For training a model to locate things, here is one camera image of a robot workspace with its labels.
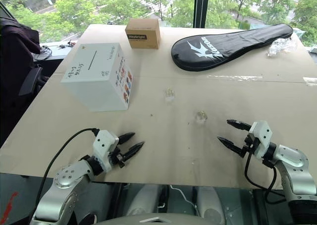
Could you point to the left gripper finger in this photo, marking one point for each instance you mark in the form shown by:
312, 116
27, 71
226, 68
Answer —
127, 137
133, 149

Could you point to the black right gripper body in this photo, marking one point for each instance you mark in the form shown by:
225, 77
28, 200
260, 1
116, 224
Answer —
250, 145

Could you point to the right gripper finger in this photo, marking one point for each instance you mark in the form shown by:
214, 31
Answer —
229, 143
237, 125

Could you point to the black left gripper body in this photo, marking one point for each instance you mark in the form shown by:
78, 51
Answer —
117, 157

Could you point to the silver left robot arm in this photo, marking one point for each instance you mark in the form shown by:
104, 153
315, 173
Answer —
67, 183

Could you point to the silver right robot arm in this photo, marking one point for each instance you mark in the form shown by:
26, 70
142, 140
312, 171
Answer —
294, 168

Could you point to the white cardboard box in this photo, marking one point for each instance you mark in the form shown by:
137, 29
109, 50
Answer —
99, 76

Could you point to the small clear object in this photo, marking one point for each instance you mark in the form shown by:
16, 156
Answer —
201, 116
169, 95

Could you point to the grey rounded shape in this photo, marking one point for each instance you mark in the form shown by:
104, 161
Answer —
210, 205
148, 200

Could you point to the black racket cover bag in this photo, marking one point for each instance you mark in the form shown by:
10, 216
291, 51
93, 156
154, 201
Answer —
223, 49

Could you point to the clear tape strip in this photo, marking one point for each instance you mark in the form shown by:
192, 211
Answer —
310, 81

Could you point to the crumpled clear plastic wrapper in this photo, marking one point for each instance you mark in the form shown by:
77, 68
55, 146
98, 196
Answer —
281, 47

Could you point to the brown cardboard box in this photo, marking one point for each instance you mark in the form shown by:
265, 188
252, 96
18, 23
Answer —
143, 34

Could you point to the black office chair with jacket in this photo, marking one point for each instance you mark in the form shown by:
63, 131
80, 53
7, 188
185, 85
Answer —
17, 69

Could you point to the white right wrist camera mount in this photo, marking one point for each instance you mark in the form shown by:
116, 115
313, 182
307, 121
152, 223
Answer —
261, 135

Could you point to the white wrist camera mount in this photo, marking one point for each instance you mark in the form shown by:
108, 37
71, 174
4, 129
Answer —
261, 135
105, 145

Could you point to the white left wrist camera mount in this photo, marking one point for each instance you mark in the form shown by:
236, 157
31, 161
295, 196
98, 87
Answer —
105, 145

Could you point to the black window frame post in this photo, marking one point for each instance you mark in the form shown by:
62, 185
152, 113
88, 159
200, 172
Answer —
199, 7

